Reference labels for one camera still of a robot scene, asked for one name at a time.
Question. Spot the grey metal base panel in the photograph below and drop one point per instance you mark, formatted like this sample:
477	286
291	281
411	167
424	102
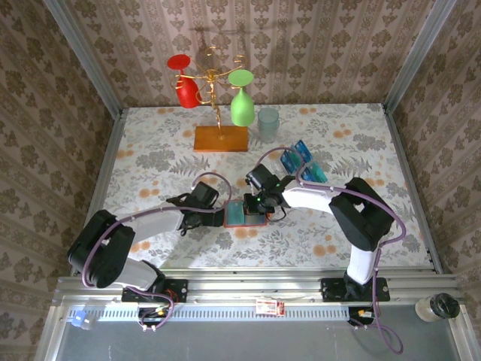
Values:
244	342

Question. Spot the black power connector block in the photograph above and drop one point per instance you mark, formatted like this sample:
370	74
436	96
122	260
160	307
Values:
150	316
357	316

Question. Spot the green wine glass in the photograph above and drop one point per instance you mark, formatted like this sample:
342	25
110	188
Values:
241	109

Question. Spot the floral print tablecloth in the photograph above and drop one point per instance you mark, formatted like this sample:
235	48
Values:
319	124

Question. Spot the clear acrylic card stand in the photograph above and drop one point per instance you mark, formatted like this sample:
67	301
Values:
277	168

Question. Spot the red wine glass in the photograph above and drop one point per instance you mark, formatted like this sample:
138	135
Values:
187	92

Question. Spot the orange card holder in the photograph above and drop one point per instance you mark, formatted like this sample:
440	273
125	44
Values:
253	220

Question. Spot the clear jar black lid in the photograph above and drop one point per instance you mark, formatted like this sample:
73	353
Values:
443	306

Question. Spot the clear teal plastic cup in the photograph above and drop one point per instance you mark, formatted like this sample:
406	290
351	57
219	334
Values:
268	128

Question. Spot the blue VIP card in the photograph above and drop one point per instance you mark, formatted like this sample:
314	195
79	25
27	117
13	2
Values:
310	175
289	162
302	149

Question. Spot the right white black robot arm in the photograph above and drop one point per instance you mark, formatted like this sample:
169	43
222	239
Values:
308	197

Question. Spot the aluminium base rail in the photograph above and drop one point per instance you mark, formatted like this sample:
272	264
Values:
244	287

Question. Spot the blue white connector plug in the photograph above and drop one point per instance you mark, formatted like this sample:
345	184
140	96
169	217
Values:
79	319

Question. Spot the teal VIP card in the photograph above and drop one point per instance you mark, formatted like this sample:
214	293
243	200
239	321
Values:
235	213
319	173
295	156

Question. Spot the red white sticker label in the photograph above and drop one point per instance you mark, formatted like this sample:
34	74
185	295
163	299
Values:
268	307

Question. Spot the aluminium frame post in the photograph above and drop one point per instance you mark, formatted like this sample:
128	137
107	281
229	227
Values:
84	56
414	56

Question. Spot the aluminium table side rail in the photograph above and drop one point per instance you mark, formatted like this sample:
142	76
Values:
105	169
409	169

